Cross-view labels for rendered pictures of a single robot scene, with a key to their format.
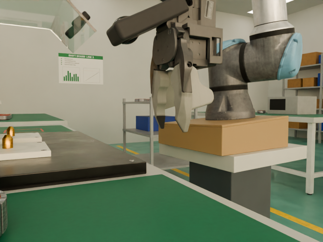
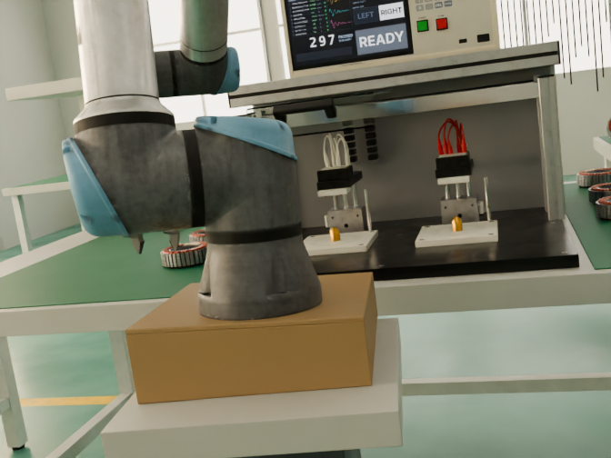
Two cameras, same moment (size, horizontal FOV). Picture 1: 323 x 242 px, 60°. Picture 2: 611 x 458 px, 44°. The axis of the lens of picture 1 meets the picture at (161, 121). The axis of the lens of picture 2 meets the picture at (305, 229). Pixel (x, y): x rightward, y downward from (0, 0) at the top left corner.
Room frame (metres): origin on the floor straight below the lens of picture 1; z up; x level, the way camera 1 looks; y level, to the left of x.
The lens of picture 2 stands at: (1.53, -0.84, 1.07)
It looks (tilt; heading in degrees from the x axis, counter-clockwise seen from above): 10 degrees down; 132
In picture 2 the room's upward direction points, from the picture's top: 8 degrees counter-clockwise
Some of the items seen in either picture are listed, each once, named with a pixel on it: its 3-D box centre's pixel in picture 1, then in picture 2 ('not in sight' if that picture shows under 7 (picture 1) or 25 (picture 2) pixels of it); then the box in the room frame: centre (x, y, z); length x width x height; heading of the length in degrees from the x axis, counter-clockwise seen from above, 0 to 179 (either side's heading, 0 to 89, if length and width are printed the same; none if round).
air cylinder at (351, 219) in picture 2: not in sight; (347, 219); (0.50, 0.44, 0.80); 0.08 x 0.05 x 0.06; 27
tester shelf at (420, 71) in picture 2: not in sight; (397, 75); (0.53, 0.65, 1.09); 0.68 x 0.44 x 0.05; 27
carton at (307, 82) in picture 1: (313, 82); not in sight; (6.68, -3.61, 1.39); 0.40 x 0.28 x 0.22; 117
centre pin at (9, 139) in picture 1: (7, 141); (335, 233); (0.56, 0.31, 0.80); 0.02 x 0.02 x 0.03
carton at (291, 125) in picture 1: (297, 124); not in sight; (7.03, -3.44, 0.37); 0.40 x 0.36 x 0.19; 117
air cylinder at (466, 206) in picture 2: not in sight; (459, 209); (0.71, 0.55, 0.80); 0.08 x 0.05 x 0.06; 27
